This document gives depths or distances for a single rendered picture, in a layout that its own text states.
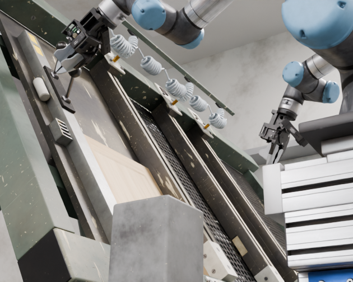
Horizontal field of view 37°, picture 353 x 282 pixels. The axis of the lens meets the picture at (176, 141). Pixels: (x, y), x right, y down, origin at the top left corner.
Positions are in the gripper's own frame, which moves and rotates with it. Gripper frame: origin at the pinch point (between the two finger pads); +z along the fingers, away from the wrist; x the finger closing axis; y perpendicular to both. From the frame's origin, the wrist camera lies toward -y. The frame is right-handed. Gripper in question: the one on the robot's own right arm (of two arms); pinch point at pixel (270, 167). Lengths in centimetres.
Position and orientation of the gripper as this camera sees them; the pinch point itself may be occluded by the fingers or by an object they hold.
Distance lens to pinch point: 184.3
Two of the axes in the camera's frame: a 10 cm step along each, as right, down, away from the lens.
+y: -7.4, -2.4, 6.3
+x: -5.3, -3.6, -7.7
